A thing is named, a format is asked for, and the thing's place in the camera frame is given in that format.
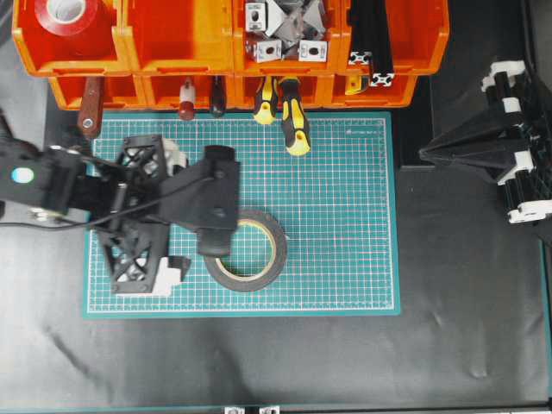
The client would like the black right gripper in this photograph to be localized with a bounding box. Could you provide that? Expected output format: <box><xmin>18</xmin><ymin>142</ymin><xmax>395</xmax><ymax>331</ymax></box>
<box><xmin>419</xmin><ymin>60</ymin><xmax>551</xmax><ymax>224</ymax></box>

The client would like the brown wooden handled tool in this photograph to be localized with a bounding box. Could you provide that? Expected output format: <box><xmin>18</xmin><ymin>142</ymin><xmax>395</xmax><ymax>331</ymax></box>
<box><xmin>77</xmin><ymin>77</ymin><xmax>104</xmax><ymax>140</ymax></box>

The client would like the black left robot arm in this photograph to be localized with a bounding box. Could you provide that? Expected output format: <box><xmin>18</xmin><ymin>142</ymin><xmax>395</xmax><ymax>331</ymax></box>
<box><xmin>1</xmin><ymin>122</ymin><xmax>200</xmax><ymax>295</ymax></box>

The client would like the black aluminium extrusion rear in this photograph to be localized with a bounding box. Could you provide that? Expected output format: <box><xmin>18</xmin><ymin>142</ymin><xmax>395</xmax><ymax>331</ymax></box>
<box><xmin>348</xmin><ymin>1</ymin><xmax>373</xmax><ymax>65</ymax></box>

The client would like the black aluminium extrusion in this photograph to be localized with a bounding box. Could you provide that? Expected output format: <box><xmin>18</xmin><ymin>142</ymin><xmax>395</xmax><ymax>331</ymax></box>
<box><xmin>367</xmin><ymin>0</ymin><xmax>395</xmax><ymax>87</ymax></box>
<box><xmin>348</xmin><ymin>1</ymin><xmax>373</xmax><ymax>65</ymax></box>

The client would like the red white handled tool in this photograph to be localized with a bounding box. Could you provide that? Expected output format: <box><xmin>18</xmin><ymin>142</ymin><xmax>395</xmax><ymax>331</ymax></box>
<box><xmin>179</xmin><ymin>77</ymin><xmax>196</xmax><ymax>121</ymax></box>

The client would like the yellow black screwdriver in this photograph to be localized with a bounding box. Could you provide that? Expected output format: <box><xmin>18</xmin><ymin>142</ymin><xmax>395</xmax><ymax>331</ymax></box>
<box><xmin>254</xmin><ymin>76</ymin><xmax>279</xmax><ymax>125</ymax></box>
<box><xmin>279</xmin><ymin>77</ymin><xmax>311</xmax><ymax>156</ymax></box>

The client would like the black cable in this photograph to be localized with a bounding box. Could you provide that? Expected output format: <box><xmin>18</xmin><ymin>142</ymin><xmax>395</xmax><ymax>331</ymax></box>
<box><xmin>0</xmin><ymin>172</ymin><xmax>216</xmax><ymax>232</ymax></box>

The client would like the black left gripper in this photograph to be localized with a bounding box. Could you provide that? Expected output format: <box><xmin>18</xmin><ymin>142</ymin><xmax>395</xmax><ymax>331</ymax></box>
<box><xmin>68</xmin><ymin>135</ymin><xmax>191</xmax><ymax>296</ymax></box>

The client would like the black aluminium extrusion front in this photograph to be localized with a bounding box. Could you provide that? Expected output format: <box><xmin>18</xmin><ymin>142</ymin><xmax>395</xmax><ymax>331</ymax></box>
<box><xmin>367</xmin><ymin>0</ymin><xmax>395</xmax><ymax>87</ymax></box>

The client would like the yellow black screwdriver front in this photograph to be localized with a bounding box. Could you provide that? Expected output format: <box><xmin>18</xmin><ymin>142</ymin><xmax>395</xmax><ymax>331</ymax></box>
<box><xmin>279</xmin><ymin>77</ymin><xmax>311</xmax><ymax>156</ymax></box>

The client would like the green cutting mat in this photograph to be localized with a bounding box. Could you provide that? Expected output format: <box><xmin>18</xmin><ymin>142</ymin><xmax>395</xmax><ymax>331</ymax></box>
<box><xmin>82</xmin><ymin>112</ymin><xmax>400</xmax><ymax>319</ymax></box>

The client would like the black handled tool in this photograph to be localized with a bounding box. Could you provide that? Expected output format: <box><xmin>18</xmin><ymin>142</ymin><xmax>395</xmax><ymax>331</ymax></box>
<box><xmin>210</xmin><ymin>76</ymin><xmax>227</xmax><ymax>118</ymax></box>

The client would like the red tape roll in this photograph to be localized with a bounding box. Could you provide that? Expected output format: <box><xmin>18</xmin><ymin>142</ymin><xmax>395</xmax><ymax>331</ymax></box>
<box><xmin>34</xmin><ymin>0</ymin><xmax>104</xmax><ymax>37</ymax></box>

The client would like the black foam tape roll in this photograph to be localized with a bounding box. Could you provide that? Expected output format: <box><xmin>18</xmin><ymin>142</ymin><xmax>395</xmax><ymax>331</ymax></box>
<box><xmin>204</xmin><ymin>210</ymin><xmax>287</xmax><ymax>292</ymax></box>

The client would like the orange container rack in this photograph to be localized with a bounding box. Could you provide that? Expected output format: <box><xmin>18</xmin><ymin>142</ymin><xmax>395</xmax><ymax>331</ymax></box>
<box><xmin>12</xmin><ymin>1</ymin><xmax>449</xmax><ymax>110</ymax></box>

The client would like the yellow black screwdriver rear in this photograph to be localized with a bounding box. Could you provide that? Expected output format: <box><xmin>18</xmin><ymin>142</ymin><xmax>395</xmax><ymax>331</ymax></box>
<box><xmin>254</xmin><ymin>76</ymin><xmax>279</xmax><ymax>125</ymax></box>

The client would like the silver corner bracket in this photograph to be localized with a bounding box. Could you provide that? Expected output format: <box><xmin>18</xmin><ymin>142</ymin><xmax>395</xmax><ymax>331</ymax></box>
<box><xmin>298</xmin><ymin>40</ymin><xmax>328</xmax><ymax>62</ymax></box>
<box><xmin>251</xmin><ymin>39</ymin><xmax>282</xmax><ymax>63</ymax></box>

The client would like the yellow part in bin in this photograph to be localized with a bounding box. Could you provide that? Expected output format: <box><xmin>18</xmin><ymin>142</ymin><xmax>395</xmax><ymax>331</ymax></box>
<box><xmin>344</xmin><ymin>76</ymin><xmax>369</xmax><ymax>96</ymax></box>

